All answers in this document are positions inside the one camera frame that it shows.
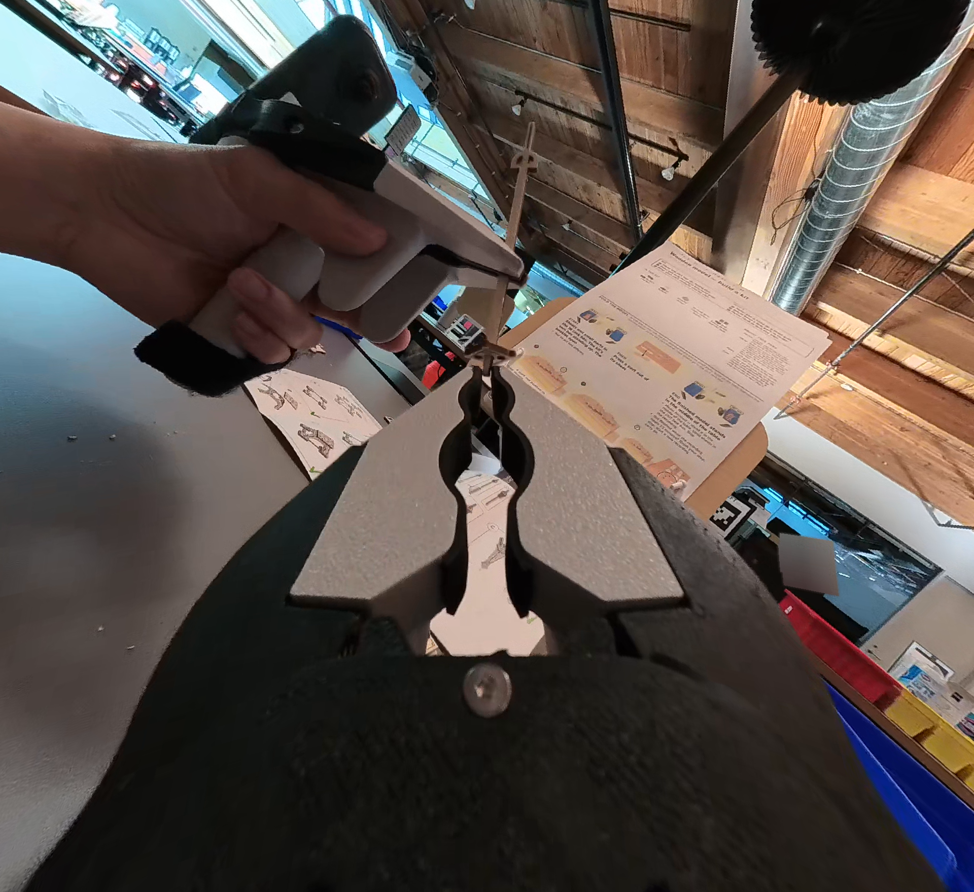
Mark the yellow storage bin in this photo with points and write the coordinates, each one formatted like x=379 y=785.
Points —
x=936 y=740

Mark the black ceiling pipe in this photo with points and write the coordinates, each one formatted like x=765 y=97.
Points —
x=609 y=70

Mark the blue storage bin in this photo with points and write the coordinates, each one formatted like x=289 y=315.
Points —
x=905 y=816

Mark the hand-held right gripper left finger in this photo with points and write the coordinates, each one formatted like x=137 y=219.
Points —
x=380 y=527

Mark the wooden tower spire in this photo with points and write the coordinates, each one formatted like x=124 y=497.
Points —
x=516 y=215

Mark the grey desk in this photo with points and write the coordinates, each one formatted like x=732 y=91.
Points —
x=114 y=527

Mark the square marker tag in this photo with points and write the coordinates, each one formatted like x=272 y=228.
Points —
x=736 y=519

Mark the red storage bin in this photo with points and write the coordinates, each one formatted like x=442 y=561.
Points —
x=829 y=648

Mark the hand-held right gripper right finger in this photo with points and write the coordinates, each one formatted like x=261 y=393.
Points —
x=593 y=527

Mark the printed instruction sheet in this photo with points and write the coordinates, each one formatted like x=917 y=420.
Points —
x=685 y=375

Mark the silver spiral air duct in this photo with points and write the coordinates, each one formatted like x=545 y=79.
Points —
x=844 y=207

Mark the white printed carton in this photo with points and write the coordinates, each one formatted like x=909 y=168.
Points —
x=924 y=679

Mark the person's left hand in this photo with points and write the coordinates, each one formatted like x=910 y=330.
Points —
x=175 y=222

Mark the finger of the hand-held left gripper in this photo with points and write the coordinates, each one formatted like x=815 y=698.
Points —
x=464 y=230
x=380 y=299

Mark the folded instruction booklet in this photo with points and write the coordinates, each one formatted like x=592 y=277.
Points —
x=319 y=413

